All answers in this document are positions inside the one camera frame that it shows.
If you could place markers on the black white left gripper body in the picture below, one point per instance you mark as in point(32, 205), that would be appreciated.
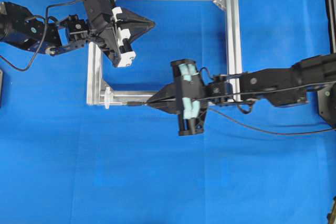
point(103, 34)

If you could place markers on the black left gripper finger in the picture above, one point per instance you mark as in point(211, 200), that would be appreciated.
point(137, 29)
point(131, 17)

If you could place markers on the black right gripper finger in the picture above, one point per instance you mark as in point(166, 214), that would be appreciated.
point(165, 105)
point(166, 93)

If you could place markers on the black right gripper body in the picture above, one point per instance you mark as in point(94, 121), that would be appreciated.
point(190, 92)

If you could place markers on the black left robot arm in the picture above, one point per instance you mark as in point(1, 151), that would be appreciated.
point(48, 35)

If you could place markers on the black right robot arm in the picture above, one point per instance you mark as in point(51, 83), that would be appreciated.
point(280, 86)

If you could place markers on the dark object at left edge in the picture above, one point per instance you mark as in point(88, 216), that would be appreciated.
point(1, 84)

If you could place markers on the yellow black object bottom right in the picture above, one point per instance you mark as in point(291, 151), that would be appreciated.
point(331, 216)

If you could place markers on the white string loop clip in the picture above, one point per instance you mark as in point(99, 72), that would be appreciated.
point(108, 97)

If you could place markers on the silver aluminium extrusion frame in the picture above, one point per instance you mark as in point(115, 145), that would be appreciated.
point(96, 85)

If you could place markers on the black rail at right edge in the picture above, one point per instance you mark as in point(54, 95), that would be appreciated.
point(330, 9)

